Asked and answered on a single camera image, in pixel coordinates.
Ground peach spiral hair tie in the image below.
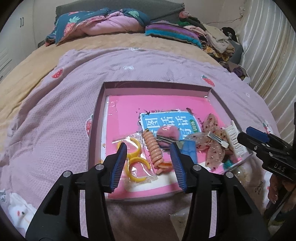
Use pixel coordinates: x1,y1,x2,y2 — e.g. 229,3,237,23
141,128,173,175

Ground yellow rings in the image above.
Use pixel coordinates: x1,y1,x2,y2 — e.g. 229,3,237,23
112,132,159,186

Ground pink fluffy bunny hair clip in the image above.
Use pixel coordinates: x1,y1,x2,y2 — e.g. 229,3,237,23
157,126,180,149

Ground white hair claw clip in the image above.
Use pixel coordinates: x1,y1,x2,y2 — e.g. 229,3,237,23
223,120,248,158

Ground sheer sequin bow hair clip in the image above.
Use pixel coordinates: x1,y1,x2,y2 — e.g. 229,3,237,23
185,113,232,170

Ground right hand with painted nails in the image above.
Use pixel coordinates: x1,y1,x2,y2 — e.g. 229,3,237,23
268,174,295,213

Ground blue rectangular hair claw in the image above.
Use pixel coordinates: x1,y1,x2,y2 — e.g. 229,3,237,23
181,140,198,164

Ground shallow brown cardboard box lid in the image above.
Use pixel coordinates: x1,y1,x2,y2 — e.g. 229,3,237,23
85,82,240,200

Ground lilac cartoon print quilt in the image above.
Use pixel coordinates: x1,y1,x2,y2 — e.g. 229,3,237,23
0,47,280,241

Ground white striped curtain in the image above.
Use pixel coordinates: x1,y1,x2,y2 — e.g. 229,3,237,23
238,1,295,138

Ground pile of mixed clothes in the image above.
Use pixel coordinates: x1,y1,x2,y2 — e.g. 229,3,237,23
178,11,251,84

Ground purple teal striped blanket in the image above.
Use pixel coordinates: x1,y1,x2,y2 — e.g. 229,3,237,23
145,21,202,49

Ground tan bed sheet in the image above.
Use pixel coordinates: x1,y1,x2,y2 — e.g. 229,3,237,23
1,33,218,144

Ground dark grey headboard cushion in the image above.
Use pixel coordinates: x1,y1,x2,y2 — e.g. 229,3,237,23
54,0,186,25

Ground navy pink strawberry comforter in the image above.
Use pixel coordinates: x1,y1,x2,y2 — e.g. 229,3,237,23
45,8,151,46

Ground white wardrobe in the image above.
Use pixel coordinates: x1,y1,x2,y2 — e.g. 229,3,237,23
0,0,36,80

